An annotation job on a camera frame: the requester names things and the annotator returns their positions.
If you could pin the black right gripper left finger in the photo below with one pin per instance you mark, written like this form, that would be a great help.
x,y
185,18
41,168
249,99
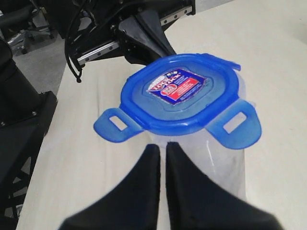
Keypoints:
x,y
132,205

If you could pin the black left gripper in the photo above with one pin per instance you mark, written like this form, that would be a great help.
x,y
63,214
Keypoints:
x,y
101,29

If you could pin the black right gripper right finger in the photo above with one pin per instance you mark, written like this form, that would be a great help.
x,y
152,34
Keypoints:
x,y
195,202

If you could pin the clear plastic container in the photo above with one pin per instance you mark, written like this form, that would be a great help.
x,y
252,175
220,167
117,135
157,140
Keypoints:
x,y
225,167

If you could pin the blue container lid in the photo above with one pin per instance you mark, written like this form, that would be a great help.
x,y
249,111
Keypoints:
x,y
180,95

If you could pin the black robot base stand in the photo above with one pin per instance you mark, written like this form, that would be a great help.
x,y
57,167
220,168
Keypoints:
x,y
25,117

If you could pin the black office chair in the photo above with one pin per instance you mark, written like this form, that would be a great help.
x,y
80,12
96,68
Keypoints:
x,y
17,16

